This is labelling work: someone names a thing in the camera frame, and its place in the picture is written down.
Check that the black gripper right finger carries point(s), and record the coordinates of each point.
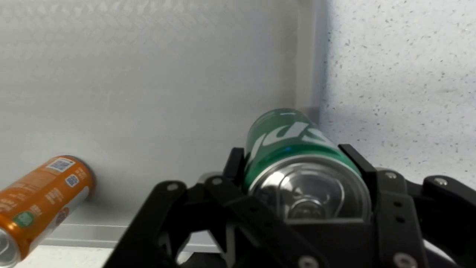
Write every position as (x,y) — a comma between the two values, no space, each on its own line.
(404,213)

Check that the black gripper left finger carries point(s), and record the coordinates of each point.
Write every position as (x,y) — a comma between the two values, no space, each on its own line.
(209,224)

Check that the green soda can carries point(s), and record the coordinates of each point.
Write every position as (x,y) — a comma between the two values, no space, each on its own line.
(284,139)

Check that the orange soda can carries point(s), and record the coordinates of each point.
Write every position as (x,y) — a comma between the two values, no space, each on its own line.
(46,198)

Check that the gray plastic tray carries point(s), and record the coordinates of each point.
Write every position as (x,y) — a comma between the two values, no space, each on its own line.
(150,75)

